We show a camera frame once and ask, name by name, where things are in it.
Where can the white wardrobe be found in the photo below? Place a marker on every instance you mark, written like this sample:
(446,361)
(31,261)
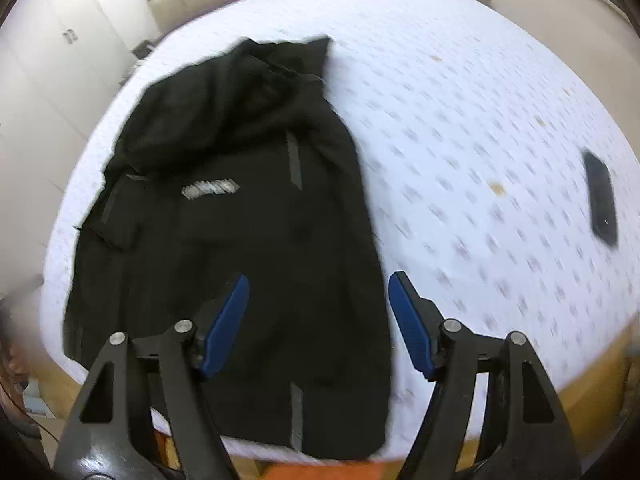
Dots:
(50,85)

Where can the black hooded jacket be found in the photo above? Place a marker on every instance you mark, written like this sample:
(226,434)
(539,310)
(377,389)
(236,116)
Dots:
(240,240)

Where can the bed with floral quilted sheet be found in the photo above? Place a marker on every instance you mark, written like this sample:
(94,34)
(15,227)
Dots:
(475,135)

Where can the black smartphone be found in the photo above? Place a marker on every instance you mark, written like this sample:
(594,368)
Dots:
(601,200)

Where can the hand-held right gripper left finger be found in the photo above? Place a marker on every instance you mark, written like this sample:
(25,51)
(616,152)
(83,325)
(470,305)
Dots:
(225,325)

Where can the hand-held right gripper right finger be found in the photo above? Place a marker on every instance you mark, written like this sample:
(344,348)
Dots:
(410,325)

